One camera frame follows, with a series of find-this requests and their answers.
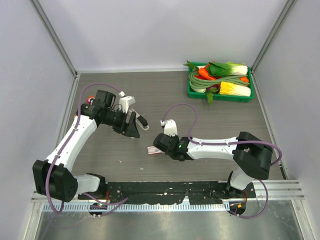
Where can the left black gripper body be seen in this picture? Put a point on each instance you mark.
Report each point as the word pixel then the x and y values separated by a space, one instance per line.
pixel 117 120

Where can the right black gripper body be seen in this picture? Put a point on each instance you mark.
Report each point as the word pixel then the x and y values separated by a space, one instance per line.
pixel 176 137

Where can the red white staple box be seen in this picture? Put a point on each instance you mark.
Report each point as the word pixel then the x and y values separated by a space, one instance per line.
pixel 151 150

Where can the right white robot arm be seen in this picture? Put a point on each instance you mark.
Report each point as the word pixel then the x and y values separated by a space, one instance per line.
pixel 253 160

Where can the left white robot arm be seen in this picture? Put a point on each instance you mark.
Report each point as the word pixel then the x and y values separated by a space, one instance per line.
pixel 53 176

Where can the candy snack bag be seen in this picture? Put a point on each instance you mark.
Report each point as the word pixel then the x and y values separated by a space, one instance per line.
pixel 90 99

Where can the green leafy herb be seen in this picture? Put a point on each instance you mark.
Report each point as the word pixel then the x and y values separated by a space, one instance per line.
pixel 209 97

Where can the green long beans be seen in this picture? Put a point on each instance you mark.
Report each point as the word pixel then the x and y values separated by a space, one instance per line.
pixel 202 84

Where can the yellow white cabbage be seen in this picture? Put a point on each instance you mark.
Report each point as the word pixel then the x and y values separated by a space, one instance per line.
pixel 232 89

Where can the orange carrot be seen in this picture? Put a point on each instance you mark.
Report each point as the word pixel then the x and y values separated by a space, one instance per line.
pixel 205 74

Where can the green plastic tray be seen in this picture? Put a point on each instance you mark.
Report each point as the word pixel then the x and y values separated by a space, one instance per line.
pixel 199 94

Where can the white green bok choy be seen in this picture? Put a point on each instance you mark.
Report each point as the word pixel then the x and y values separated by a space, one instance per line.
pixel 218 69

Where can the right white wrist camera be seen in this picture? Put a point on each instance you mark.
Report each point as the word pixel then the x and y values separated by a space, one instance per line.
pixel 169 127

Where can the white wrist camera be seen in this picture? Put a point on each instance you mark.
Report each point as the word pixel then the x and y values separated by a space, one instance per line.
pixel 169 127
pixel 125 101

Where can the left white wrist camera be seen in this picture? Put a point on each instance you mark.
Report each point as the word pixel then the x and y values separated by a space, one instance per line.
pixel 125 101

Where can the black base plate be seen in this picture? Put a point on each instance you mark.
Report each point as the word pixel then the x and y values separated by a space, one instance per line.
pixel 171 192

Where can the white slotted cable duct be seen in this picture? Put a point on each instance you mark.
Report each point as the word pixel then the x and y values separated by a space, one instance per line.
pixel 185 206

